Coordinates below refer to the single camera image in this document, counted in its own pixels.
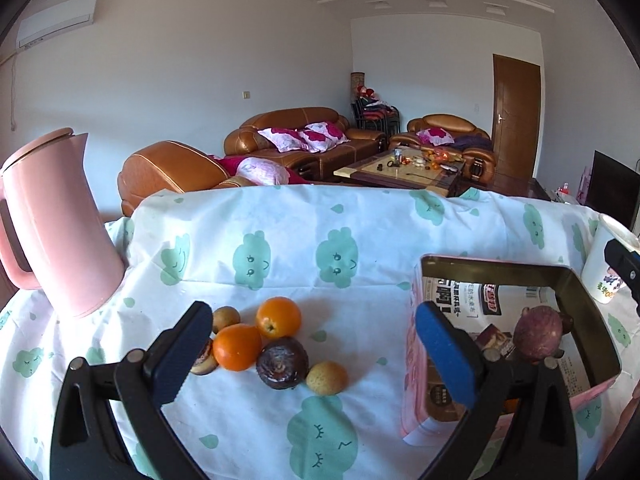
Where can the pink electric kettle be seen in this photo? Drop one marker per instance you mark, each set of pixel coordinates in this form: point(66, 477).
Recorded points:
point(71, 257)

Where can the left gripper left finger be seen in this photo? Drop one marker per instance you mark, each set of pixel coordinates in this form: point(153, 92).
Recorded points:
point(86, 440)

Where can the brown wooden door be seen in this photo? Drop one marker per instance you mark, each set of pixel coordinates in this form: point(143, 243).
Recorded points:
point(517, 107)

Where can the stacked dark chairs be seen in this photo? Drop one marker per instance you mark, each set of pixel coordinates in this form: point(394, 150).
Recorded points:
point(376, 116)

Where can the brown leather armchair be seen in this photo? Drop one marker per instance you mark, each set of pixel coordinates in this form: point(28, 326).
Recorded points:
point(456, 135)
point(170, 166)

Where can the wooden coffee table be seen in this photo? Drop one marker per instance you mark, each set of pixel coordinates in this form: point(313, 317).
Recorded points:
point(408, 168)

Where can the pink floral armchair pillow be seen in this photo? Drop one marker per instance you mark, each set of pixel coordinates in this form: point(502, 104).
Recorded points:
point(435, 136)

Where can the brown leather far armchair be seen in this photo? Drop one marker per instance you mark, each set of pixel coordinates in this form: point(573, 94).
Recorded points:
point(456, 135)

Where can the light pink cushion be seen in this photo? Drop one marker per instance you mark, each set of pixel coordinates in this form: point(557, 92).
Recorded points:
point(262, 171)

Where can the orange fruit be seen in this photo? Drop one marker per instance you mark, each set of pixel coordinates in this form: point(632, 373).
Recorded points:
point(278, 317)
point(237, 347)

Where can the pink Genji tin box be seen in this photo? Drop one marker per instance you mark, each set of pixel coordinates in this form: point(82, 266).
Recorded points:
point(486, 298)

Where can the small brown round fruit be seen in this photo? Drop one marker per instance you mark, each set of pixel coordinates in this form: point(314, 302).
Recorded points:
point(224, 317)

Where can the pink floral pillow right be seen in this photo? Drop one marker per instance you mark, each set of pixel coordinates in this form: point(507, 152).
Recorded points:
point(322, 136)

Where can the cloud print tablecloth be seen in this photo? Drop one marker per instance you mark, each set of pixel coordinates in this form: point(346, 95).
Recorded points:
point(346, 256)

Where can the dark purple passion fruit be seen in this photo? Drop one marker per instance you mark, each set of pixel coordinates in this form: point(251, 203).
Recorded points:
point(283, 363)

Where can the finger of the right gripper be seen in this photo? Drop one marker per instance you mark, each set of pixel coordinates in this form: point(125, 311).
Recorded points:
point(626, 264)

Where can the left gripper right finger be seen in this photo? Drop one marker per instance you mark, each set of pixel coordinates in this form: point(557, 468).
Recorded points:
point(541, 440)

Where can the small yellow-brown fruit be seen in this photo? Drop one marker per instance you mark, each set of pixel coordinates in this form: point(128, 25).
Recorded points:
point(327, 378)

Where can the brown cut fruit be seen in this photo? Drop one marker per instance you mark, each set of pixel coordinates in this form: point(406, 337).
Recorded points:
point(206, 361)

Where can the white wall air conditioner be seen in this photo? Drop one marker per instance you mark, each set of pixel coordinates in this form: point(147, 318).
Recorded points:
point(50, 22)

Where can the white cartoon mug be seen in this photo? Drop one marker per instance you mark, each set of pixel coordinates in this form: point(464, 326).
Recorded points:
point(598, 277)

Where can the brown leather long sofa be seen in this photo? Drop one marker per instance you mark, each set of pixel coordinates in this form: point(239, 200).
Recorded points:
point(361, 144)

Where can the brown leather near armchair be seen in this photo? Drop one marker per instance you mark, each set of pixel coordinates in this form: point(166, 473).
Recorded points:
point(170, 166)

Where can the light purple passion fruit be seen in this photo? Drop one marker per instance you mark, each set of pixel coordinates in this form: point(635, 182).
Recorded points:
point(538, 333)

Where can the black television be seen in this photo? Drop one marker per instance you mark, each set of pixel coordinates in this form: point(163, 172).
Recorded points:
point(613, 190)

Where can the pink floral pillow left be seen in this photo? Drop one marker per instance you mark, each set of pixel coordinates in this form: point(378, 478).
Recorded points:
point(284, 139)

